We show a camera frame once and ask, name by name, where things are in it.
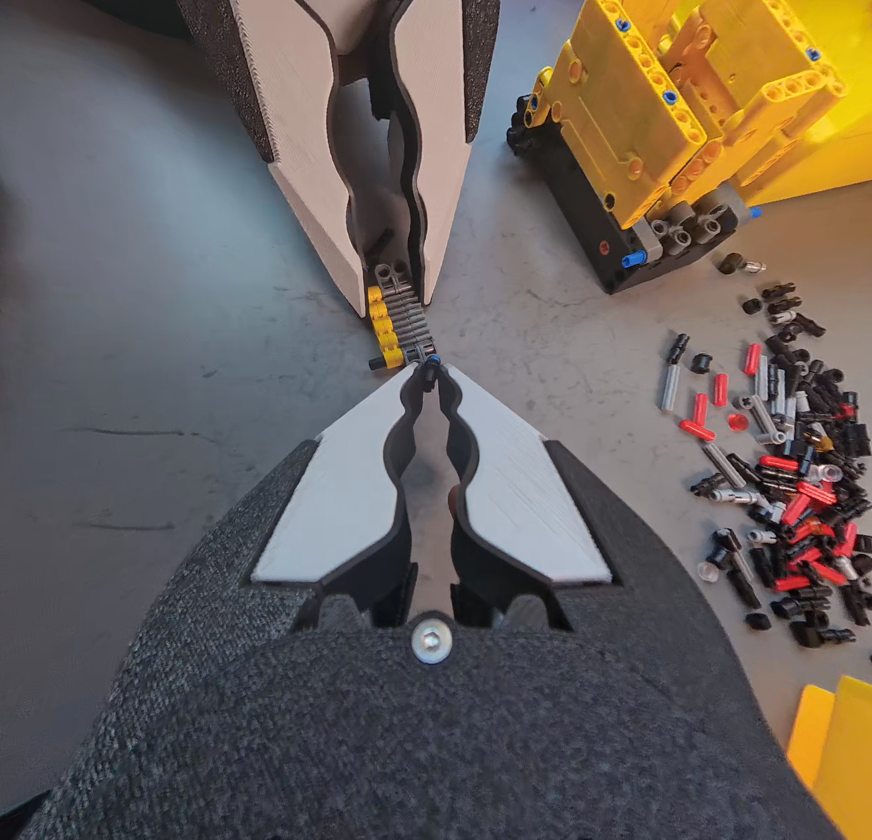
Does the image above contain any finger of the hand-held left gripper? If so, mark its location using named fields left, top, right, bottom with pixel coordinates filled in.
left=390, top=0, right=471, bottom=307
left=225, top=0, right=370, bottom=319

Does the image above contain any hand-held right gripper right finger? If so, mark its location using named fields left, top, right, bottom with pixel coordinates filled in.
left=439, top=366, right=614, bottom=630

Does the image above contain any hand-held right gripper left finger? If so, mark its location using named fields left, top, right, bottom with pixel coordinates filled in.
left=249, top=363, right=420, bottom=630

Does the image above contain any yellow lego beam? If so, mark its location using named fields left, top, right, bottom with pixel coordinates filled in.
left=373, top=295, right=404, bottom=369
left=367, top=284, right=395, bottom=371

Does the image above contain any yellow black lego model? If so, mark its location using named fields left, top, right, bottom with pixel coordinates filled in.
left=506, top=0, right=849, bottom=296

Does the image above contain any pile of small lego pins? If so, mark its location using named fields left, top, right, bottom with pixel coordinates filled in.
left=659, top=253, right=872, bottom=650

